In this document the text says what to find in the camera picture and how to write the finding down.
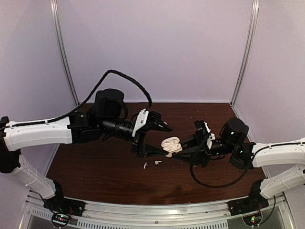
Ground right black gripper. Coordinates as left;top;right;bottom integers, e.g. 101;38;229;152
170;132;235;168

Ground white square charging case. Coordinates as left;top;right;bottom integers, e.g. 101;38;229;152
161;136;183;157

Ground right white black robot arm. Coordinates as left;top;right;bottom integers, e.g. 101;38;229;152
168;117;305;211

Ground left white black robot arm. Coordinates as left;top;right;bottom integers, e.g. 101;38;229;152
0;89;172;212

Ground right black cable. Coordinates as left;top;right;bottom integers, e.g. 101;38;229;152
190;152;251;189

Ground black cable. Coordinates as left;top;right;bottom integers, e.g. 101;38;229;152
45;69;153;125
190;152;251;189

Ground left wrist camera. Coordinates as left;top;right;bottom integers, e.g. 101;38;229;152
132;109;167;137

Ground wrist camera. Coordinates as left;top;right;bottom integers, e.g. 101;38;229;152
194;120;216;149
132;109;167;137

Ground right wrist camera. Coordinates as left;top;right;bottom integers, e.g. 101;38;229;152
194;120;216;149

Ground left black cable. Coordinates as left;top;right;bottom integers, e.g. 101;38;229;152
45;69;153;125

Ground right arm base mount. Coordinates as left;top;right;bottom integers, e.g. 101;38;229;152
228;179;269;227

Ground front aluminium rail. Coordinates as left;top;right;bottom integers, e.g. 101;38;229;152
21;188;294;229

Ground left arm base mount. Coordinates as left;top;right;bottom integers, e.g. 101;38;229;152
41;181;85;229

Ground right aluminium frame post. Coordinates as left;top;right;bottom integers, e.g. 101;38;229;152
230;0;260;106

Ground aluminium frame post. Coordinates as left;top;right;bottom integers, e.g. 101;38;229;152
230;0;260;106
50;0;80;106

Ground left aluminium frame post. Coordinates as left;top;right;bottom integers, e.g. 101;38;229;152
50;0;80;106

